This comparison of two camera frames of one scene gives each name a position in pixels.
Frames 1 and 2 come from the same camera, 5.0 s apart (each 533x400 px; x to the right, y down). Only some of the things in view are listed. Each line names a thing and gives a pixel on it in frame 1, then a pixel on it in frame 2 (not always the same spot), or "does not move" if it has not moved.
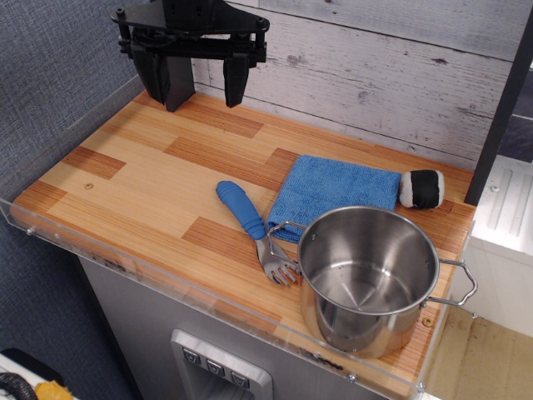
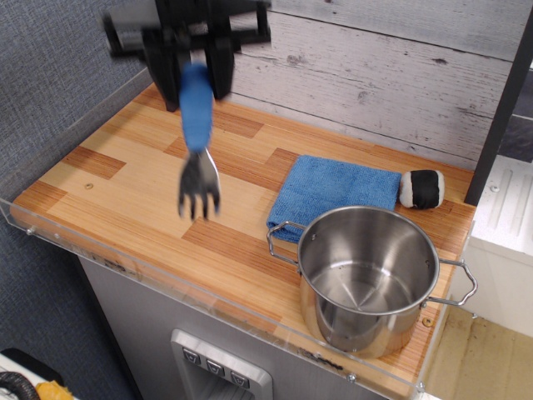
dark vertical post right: (523, 54) does not move
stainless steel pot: (364, 275) does not move
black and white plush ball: (422, 189) does not move
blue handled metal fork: (274, 262) -> (198, 176)
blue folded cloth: (316, 186) does not move
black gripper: (192, 30) -> (229, 26)
